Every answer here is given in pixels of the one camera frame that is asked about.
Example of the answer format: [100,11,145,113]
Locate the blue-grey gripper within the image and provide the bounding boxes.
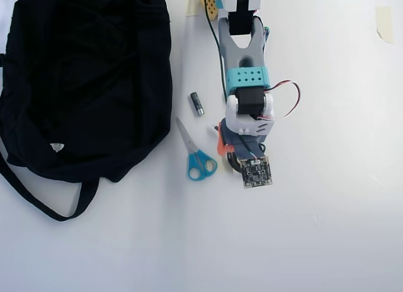
[216,118,270,161]

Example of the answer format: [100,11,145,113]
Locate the black fabric bag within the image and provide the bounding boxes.
[0,0,174,223]

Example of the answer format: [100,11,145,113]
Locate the long beige tape strip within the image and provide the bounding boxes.
[219,159,236,174]

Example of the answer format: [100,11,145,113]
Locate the black cylindrical battery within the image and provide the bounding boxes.
[188,91,205,117]

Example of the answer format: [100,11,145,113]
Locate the yellow perforated block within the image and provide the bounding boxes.
[199,0,219,21]

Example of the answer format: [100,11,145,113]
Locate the short beige tape strip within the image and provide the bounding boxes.
[185,0,200,17]

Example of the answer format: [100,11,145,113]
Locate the torn beige tape strip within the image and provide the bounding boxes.
[375,6,394,44]

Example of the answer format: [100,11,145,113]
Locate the blue-handled scissors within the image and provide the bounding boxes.
[174,116,219,181]

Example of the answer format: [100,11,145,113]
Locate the camera circuit board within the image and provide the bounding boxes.
[239,155,273,189]

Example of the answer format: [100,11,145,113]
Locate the red white black servo wire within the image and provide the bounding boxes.
[256,80,300,120]

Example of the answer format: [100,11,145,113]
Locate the thin black camera cable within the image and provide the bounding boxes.
[203,0,228,101]

